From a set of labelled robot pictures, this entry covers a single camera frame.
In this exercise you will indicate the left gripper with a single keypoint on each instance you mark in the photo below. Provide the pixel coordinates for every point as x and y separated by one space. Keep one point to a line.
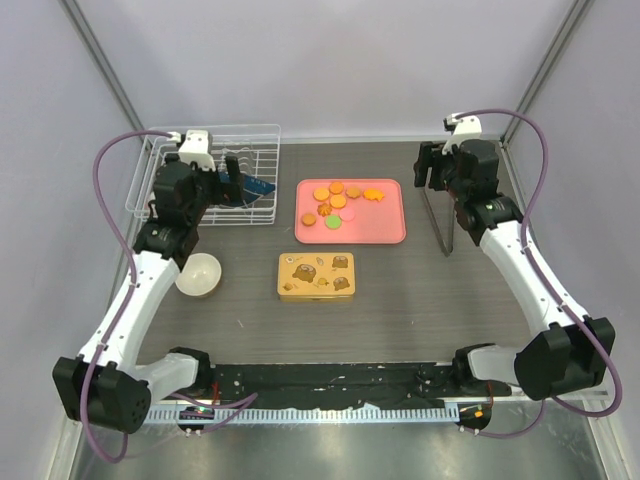
230 192

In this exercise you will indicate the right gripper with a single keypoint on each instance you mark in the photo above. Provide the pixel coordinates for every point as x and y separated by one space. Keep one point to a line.
431 156

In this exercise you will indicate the metal tongs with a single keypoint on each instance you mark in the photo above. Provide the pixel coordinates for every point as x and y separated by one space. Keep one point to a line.
440 211

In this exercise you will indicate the silver tin lid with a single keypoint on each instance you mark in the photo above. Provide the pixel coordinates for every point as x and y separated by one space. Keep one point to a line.
319 273

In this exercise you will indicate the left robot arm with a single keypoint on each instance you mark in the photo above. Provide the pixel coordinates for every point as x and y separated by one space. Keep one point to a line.
103 385

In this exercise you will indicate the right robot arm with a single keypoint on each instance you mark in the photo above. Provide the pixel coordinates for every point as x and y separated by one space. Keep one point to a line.
564 354

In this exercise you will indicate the blue patterned plate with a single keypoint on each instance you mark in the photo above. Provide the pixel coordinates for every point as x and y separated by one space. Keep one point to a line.
249 190

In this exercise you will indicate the orange scalloped cookie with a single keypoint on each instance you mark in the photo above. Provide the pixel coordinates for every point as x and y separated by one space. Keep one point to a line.
372 194

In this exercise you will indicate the pink tray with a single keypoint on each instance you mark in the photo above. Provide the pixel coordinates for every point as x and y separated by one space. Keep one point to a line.
374 223

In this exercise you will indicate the orange round cookie left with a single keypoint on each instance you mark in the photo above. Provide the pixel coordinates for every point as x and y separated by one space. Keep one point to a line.
308 219

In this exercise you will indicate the orange round cookie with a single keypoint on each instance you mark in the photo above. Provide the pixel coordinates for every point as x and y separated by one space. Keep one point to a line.
308 219
336 188
338 201

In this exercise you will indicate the white bowl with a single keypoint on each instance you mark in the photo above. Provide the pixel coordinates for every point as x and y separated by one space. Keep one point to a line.
200 276

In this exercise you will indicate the orange round cookie top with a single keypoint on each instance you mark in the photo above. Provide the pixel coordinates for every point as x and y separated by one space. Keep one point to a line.
336 188

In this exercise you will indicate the pink round cookie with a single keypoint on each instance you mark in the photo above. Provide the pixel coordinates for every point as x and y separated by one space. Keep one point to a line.
347 214

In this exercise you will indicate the orange cookie upper left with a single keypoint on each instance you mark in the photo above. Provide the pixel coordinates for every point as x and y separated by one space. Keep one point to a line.
321 194

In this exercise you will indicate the orange round cookie middle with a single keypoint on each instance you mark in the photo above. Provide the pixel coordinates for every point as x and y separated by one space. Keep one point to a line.
338 201

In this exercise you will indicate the orange swirl cookie left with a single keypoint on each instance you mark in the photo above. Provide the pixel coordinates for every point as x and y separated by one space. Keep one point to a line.
324 209

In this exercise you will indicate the gold cookie tin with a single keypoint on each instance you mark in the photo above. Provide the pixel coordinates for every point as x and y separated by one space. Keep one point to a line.
316 298

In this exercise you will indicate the white wire dish rack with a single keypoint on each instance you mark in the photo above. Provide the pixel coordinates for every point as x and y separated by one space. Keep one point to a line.
257 147

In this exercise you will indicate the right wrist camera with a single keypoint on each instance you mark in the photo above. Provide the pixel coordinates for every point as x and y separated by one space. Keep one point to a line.
462 127

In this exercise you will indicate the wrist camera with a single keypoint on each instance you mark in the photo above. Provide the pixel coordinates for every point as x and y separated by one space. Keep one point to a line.
462 127
194 148

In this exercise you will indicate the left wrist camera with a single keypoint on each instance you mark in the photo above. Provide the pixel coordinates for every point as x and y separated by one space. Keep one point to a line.
194 148

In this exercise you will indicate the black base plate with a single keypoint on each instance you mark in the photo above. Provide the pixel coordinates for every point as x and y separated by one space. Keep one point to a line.
340 386

